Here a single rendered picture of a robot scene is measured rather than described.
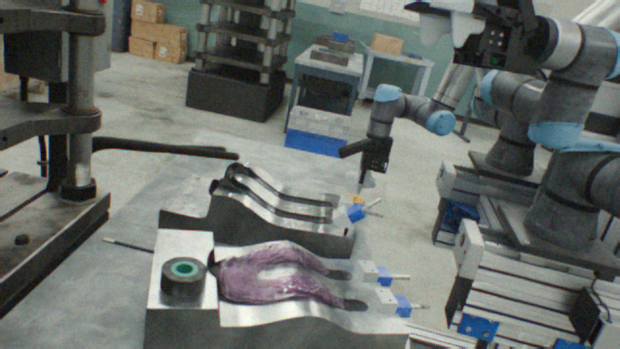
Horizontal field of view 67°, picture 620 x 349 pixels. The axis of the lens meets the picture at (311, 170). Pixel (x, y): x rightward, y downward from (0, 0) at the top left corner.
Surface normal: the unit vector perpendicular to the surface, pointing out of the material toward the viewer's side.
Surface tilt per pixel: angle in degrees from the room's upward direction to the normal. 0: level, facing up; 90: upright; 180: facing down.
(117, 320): 0
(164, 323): 90
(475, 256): 90
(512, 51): 82
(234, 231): 90
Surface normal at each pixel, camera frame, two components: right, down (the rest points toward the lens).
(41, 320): 0.19, -0.92
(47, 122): 0.74, 0.37
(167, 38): -0.11, 0.28
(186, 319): 0.23, 0.39
